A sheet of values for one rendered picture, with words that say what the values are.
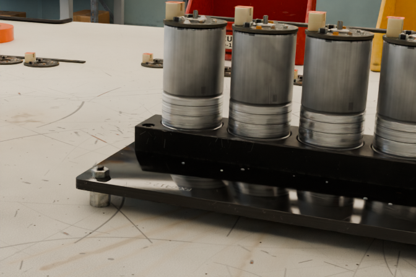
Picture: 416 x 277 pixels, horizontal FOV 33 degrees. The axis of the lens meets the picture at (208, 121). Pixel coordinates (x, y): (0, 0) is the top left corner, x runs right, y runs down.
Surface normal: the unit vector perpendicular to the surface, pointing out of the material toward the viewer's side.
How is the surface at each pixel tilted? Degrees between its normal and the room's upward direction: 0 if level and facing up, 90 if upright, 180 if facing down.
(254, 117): 90
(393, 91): 90
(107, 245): 0
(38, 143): 0
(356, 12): 90
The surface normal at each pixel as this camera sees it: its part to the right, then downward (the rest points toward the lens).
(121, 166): 0.04, -0.97
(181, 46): -0.36, 0.22
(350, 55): 0.15, 0.26
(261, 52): -0.11, 0.25
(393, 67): -0.83, 0.11
